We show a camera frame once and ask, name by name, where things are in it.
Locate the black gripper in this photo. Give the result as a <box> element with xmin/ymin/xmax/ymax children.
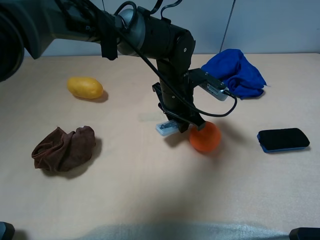
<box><xmin>152</xmin><ymin>59</ymin><xmax>206</xmax><ymax>133</ymax></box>

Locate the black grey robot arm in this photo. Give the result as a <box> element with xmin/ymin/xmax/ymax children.
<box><xmin>0</xmin><ymin>0</ymin><xmax>205</xmax><ymax>132</ymax></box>

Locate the orange fruit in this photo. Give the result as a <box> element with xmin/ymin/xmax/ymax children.
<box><xmin>189</xmin><ymin>121</ymin><xmax>222</xmax><ymax>153</ymax></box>

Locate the blue crumpled cloth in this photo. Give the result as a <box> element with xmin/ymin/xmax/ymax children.
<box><xmin>201</xmin><ymin>48</ymin><xmax>267</xmax><ymax>100</ymax></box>

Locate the blue black board eraser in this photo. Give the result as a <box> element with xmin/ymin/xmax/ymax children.
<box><xmin>257</xmin><ymin>128</ymin><xmax>310</xmax><ymax>153</ymax></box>

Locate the yellow mango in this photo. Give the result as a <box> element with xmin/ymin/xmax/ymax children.
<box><xmin>67</xmin><ymin>76</ymin><xmax>104</xmax><ymax>100</ymax></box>

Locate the light teal foam pad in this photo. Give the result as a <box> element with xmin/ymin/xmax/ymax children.
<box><xmin>79</xmin><ymin>221</ymin><xmax>289</xmax><ymax>240</ymax></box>

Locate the brown crumpled cloth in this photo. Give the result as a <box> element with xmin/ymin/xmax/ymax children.
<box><xmin>31</xmin><ymin>125</ymin><xmax>96</xmax><ymax>173</ymax></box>

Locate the black right base corner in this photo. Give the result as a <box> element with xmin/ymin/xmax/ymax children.
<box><xmin>289</xmin><ymin>227</ymin><xmax>320</xmax><ymax>240</ymax></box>

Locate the black base corner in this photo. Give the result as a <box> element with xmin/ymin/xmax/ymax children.
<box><xmin>289</xmin><ymin>227</ymin><xmax>320</xmax><ymax>240</ymax></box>
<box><xmin>0</xmin><ymin>221</ymin><xmax>15</xmax><ymax>240</ymax></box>

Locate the black left base corner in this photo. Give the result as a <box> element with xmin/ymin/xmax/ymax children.
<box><xmin>0</xmin><ymin>221</ymin><xmax>15</xmax><ymax>240</ymax></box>

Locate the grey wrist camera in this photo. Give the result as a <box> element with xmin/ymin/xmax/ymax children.
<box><xmin>188</xmin><ymin>68</ymin><xmax>229</xmax><ymax>102</ymax></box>

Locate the black camera cable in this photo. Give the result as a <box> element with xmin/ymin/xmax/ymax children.
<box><xmin>109</xmin><ymin>0</ymin><xmax>238</xmax><ymax>118</ymax></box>

